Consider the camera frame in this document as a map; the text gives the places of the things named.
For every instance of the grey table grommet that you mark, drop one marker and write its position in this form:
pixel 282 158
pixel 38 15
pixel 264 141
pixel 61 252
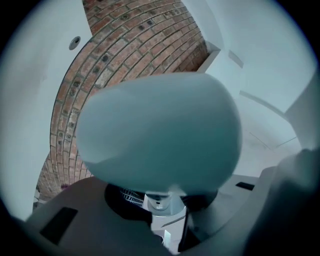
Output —
pixel 74 42

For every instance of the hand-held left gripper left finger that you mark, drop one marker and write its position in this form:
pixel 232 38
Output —
pixel 100 225

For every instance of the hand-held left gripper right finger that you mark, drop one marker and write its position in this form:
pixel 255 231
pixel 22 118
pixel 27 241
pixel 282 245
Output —
pixel 225 207

